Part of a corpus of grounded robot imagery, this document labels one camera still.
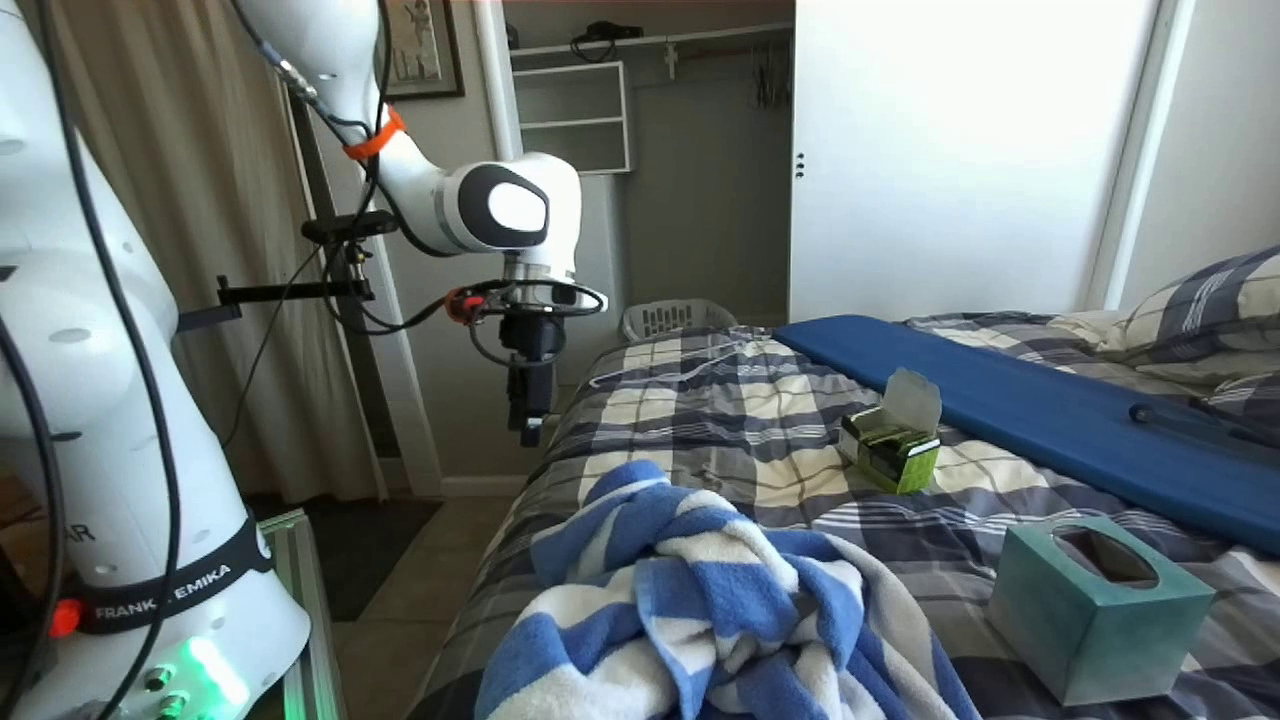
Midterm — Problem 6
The open green box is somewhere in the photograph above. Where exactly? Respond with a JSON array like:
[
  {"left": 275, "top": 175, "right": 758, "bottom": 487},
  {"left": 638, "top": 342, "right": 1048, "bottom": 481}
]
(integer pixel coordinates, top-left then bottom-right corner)
[{"left": 834, "top": 364, "right": 949, "bottom": 499}]

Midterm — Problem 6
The white closet shelf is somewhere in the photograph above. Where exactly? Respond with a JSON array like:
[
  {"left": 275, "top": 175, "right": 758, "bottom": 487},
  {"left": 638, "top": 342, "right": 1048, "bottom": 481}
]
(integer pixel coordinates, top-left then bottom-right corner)
[{"left": 512, "top": 56, "right": 635, "bottom": 175}]

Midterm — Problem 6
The black camera stand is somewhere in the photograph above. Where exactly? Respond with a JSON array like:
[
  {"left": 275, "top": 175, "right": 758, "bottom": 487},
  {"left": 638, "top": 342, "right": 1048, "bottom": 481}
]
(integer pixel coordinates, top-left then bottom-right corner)
[{"left": 177, "top": 91, "right": 410, "bottom": 497}]

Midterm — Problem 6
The black clothes hanger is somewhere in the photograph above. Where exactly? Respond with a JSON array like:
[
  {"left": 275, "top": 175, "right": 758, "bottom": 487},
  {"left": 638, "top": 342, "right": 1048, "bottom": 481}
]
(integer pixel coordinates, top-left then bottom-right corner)
[{"left": 573, "top": 17, "right": 646, "bottom": 65}]

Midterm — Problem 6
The white sliding closet door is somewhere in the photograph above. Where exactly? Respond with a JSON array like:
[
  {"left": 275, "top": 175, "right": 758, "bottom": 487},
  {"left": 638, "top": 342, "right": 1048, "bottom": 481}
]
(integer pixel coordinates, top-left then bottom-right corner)
[{"left": 786, "top": 0, "right": 1176, "bottom": 322}]

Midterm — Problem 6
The teal tissue box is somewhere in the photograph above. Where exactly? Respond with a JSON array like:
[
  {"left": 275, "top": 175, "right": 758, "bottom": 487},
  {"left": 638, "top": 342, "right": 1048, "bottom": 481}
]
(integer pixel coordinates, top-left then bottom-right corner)
[{"left": 983, "top": 516, "right": 1221, "bottom": 713}]

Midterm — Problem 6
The cream pillow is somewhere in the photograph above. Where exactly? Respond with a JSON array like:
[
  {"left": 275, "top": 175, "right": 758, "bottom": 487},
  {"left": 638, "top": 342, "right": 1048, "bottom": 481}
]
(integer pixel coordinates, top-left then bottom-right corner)
[{"left": 1051, "top": 308, "right": 1136, "bottom": 353}]

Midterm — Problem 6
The white clothes hanger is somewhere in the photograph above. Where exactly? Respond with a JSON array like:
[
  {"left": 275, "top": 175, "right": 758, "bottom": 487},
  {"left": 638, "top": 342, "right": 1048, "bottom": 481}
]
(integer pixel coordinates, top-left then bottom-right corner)
[{"left": 589, "top": 320, "right": 774, "bottom": 393}]

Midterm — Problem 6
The white laundry basket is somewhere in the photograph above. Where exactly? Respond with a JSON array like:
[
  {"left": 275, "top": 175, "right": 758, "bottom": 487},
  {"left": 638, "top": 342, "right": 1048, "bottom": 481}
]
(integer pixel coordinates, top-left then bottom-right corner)
[{"left": 620, "top": 295, "right": 740, "bottom": 342}]

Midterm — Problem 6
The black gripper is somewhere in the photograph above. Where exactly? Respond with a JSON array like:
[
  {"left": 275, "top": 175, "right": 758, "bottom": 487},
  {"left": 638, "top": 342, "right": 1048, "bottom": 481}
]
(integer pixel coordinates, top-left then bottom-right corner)
[{"left": 500, "top": 308, "right": 573, "bottom": 447}]

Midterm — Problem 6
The blue flat sheet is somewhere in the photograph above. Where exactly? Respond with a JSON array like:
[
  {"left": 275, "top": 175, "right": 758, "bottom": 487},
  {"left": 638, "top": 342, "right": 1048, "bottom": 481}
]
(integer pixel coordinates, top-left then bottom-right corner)
[{"left": 773, "top": 311, "right": 1280, "bottom": 560}]

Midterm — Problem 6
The blue white striped towel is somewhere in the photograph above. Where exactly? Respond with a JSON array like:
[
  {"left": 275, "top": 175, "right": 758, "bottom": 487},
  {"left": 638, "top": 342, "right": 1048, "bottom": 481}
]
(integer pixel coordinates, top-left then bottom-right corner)
[{"left": 473, "top": 455, "right": 983, "bottom": 720}]

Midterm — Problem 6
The plaid pillow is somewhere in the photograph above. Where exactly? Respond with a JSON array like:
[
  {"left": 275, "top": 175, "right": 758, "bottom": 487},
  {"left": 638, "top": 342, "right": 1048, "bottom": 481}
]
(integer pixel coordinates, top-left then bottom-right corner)
[{"left": 1112, "top": 245, "right": 1280, "bottom": 402}]

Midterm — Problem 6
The robot base table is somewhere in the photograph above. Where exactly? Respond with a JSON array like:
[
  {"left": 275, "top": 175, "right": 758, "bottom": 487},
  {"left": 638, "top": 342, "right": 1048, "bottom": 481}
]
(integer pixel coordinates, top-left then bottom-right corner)
[{"left": 252, "top": 502, "right": 349, "bottom": 720}]

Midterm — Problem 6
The dark floor rug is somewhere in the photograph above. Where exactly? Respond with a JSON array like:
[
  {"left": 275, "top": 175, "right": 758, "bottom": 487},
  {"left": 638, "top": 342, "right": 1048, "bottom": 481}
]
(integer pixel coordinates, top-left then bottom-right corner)
[{"left": 245, "top": 493, "right": 442, "bottom": 625}]

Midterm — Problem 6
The plaid bed comforter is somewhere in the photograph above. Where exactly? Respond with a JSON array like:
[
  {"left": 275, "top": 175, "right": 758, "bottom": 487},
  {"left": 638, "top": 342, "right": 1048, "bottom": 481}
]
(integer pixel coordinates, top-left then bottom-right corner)
[{"left": 405, "top": 308, "right": 1280, "bottom": 720}]

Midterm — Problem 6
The framed wall picture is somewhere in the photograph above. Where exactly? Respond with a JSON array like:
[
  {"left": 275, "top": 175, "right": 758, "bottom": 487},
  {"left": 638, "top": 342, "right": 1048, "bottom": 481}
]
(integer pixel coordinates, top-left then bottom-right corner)
[{"left": 374, "top": 0, "right": 466, "bottom": 105}]

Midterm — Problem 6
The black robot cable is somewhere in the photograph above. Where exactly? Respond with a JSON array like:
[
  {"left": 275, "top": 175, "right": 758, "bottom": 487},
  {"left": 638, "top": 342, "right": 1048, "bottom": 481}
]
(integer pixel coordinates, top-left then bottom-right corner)
[{"left": 23, "top": 0, "right": 189, "bottom": 720}]

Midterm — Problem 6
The orange cable strap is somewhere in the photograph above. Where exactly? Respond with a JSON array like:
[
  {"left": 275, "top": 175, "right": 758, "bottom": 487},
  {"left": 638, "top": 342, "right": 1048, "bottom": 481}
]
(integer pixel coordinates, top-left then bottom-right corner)
[{"left": 343, "top": 106, "right": 407, "bottom": 167}]

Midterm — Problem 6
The closet hanging rod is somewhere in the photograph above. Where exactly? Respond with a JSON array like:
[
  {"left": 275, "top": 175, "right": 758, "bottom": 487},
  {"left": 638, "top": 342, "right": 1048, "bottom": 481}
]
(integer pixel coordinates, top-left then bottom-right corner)
[{"left": 506, "top": 20, "right": 794, "bottom": 65}]

